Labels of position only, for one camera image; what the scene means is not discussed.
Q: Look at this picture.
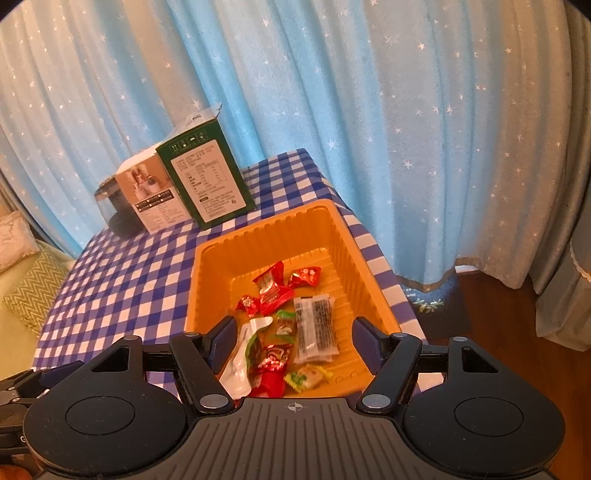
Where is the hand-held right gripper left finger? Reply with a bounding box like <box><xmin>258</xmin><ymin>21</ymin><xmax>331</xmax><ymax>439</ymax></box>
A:
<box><xmin>90</xmin><ymin>315</ymin><xmax>238</xmax><ymax>416</ymax></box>

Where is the dark glass humidifier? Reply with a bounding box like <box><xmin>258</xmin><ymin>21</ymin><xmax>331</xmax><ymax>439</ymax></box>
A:
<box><xmin>95</xmin><ymin>178</ymin><xmax>139</xmax><ymax>238</ymax></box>

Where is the green chevron pillow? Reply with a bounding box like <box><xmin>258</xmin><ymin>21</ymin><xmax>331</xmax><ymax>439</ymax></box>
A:
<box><xmin>2</xmin><ymin>244</ymin><xmax>75</xmax><ymax>337</ymax></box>

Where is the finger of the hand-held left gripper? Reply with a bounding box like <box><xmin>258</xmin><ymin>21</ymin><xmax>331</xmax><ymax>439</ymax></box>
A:
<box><xmin>0</xmin><ymin>362</ymin><xmax>85</xmax><ymax>405</ymax></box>

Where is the white snack packet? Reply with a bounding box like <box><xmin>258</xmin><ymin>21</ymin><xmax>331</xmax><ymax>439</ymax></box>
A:
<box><xmin>217</xmin><ymin>316</ymin><xmax>275</xmax><ymax>400</ymax></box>

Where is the brown-red candy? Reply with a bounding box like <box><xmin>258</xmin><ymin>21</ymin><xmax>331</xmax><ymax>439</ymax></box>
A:
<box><xmin>288</xmin><ymin>265</ymin><xmax>322</xmax><ymax>289</ymax></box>

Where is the light green sofa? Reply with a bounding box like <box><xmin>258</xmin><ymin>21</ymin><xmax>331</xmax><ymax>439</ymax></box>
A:
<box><xmin>0</xmin><ymin>263</ymin><xmax>40</xmax><ymax>374</ymax></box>

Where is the green cardboard box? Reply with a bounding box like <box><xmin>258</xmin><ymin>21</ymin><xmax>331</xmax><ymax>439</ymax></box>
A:
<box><xmin>156</xmin><ymin>104</ymin><xmax>257</xmax><ymax>232</ymax></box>

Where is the orange plastic tray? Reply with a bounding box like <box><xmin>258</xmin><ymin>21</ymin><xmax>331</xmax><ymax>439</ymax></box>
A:
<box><xmin>184</xmin><ymin>198</ymin><xmax>426</xmax><ymax>402</ymax></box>

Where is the beige pillow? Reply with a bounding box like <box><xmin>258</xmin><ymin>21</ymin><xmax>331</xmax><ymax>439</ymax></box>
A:
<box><xmin>0</xmin><ymin>212</ymin><xmax>40</xmax><ymax>273</ymax></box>

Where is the clear dark seaweed packet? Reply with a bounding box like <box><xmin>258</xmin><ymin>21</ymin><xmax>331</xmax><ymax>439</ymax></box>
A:
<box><xmin>293</xmin><ymin>295</ymin><xmax>340</xmax><ymax>365</ymax></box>

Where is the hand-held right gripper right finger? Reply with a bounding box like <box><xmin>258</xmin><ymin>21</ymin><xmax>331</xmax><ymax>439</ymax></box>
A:
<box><xmin>351</xmin><ymin>316</ymin><xmax>502</xmax><ymax>414</ymax></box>

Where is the large red snack packet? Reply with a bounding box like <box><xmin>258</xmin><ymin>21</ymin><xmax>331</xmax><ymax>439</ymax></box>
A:
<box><xmin>253</xmin><ymin>261</ymin><xmax>296</xmax><ymax>317</ymax></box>

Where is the small red candy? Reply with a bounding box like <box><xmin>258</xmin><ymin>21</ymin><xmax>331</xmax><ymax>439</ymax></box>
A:
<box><xmin>236</xmin><ymin>294</ymin><xmax>263</xmax><ymax>318</ymax></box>

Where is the grey curtain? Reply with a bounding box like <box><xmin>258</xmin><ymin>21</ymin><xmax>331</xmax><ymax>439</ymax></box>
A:
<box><xmin>529</xmin><ymin>0</ymin><xmax>591</xmax><ymax>354</ymax></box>

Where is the blue floral rug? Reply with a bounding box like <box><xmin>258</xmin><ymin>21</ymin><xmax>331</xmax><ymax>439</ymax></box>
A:
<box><xmin>399</xmin><ymin>272</ymin><xmax>472</xmax><ymax>326</ymax></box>

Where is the blue star curtain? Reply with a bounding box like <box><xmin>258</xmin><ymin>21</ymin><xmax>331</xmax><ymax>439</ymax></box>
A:
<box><xmin>0</xmin><ymin>0</ymin><xmax>591</xmax><ymax>289</ymax></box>

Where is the yellow-green snack packet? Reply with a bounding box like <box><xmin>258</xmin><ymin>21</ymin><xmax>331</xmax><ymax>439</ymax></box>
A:
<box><xmin>283</xmin><ymin>364</ymin><xmax>333</xmax><ymax>393</ymax></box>

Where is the blue checked tablecloth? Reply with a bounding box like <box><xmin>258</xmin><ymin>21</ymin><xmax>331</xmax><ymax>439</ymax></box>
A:
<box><xmin>34</xmin><ymin>148</ymin><xmax>426</xmax><ymax>416</ymax></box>

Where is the white cardboard box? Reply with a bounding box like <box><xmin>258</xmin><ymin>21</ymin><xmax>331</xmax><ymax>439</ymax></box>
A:
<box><xmin>115</xmin><ymin>148</ymin><xmax>190</xmax><ymax>234</ymax></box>

